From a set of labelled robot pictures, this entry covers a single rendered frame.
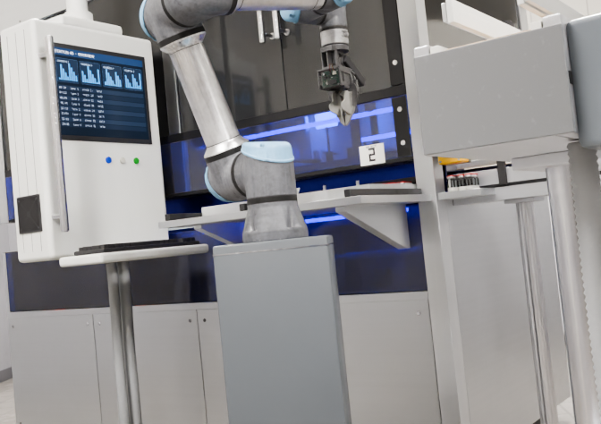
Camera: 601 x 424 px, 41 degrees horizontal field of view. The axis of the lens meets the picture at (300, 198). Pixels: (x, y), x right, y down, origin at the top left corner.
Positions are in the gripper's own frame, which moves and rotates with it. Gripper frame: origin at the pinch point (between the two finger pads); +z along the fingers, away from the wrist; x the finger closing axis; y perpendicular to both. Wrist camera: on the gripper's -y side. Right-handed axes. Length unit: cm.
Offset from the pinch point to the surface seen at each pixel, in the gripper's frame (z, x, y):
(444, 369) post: 72, 10, -25
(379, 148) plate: 5.7, -3.5, -24.3
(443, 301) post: 52, 12, -24
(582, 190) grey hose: 30, 91, 123
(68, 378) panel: 77, -156, -28
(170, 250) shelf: 30, -66, 3
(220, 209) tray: 19, -46, 1
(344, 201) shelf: 22.6, 6.1, 15.7
